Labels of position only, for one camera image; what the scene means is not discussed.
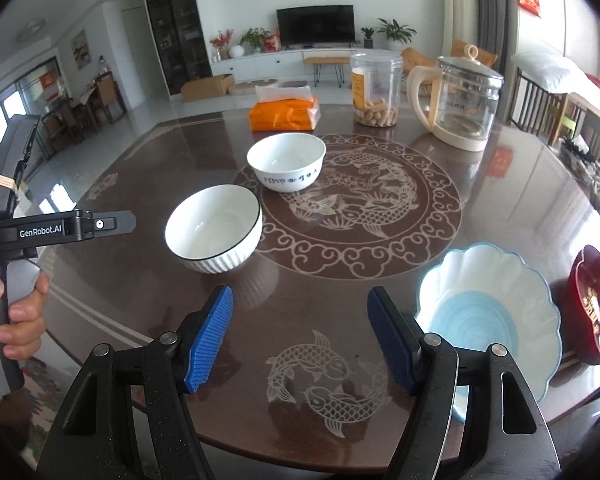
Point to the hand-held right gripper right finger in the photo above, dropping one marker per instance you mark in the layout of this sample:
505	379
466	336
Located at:
392	340

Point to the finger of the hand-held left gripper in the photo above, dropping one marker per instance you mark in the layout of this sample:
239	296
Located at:
107	223

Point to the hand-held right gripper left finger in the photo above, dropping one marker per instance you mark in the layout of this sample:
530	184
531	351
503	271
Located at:
207	340

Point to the blue and white scalloped bowl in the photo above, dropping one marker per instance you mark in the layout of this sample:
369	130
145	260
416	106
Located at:
480	305

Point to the white ribbed bowl black rim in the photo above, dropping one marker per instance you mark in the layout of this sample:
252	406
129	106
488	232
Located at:
212	230

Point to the red flower-shaped plate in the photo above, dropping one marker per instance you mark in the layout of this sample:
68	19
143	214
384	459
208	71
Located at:
592	305

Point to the person's left hand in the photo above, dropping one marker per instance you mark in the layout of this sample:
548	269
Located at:
27	320

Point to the wooden dining chair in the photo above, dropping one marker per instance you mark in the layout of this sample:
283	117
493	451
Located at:
109	97

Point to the floral patterned cloth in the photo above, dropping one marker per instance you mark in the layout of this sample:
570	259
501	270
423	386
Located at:
52	385

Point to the cardboard box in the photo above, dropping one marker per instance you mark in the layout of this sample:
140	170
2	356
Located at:
207	87

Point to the white bowl with blue print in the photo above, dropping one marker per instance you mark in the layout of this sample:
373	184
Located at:
286	160

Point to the beige round floor cushion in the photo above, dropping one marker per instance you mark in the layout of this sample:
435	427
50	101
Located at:
252	87

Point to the round ceiling light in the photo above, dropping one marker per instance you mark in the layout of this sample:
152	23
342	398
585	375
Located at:
31	29

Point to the black glass display cabinet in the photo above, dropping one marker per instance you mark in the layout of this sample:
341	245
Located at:
177	30

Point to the orange tissue pack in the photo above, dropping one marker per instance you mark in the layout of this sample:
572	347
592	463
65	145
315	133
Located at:
282	112

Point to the red flowers in vase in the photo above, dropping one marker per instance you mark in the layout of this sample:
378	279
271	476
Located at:
221	42

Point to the white round vase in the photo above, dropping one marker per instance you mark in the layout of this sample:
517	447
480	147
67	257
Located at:
236	51

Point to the white television cabinet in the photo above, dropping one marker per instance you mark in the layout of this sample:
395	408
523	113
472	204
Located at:
260	64

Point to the leafy potted plant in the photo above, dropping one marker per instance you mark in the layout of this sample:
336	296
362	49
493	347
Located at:
254	39

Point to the red gift box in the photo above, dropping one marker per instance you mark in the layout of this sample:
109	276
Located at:
272	42

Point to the clear plastic snack jar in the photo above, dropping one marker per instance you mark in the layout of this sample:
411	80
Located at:
376	87

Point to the clutter of bottles and jars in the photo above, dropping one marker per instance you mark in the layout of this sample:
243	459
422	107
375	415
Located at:
597	175

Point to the bench with orange cushion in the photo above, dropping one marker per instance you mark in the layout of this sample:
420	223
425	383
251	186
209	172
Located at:
326	61

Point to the tan recliner chair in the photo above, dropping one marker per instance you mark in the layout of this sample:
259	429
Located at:
415	60

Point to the flat screen television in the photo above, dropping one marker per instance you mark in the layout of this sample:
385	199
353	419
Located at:
315	25

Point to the small potted plant dark pot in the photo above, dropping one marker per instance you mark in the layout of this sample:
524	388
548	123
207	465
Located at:
367	39

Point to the large potted plant white pot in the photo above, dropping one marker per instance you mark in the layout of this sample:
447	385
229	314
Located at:
396	32

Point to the white pillow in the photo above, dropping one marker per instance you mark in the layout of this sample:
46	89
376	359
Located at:
550	72

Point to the white standing air conditioner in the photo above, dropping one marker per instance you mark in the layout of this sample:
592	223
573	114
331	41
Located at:
459	10

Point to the grey curtain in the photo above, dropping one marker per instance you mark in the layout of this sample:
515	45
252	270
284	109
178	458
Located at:
492	10

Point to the framed wall picture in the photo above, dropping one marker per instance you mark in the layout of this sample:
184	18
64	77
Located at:
81	49

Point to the wooden slatted bed frame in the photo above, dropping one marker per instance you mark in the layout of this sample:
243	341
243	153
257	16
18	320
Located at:
555	110

